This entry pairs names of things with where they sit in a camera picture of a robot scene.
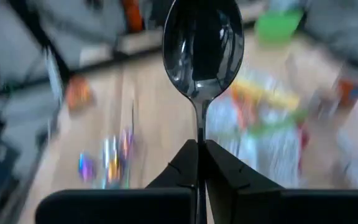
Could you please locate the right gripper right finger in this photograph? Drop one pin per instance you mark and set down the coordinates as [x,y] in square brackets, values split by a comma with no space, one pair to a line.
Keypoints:
[259,205]

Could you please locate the green plastic bowl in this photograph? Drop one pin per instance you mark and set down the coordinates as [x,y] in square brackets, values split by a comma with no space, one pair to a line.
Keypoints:
[277,26]

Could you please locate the yellow ramen noodle packet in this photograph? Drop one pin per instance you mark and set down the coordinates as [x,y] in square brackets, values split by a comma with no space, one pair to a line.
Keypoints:
[269,93]

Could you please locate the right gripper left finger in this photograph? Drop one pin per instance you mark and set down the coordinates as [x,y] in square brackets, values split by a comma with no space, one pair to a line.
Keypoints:
[154,205]

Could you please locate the orange label spice jar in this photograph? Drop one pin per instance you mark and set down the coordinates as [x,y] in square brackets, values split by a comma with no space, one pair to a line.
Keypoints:
[350,90]

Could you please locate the orange brown snack packet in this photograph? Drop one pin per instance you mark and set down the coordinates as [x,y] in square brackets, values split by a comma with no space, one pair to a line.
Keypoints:
[79,93]

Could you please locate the clear plastic bin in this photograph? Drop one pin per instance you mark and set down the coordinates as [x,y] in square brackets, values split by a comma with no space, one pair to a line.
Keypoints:
[113,124]
[275,155]

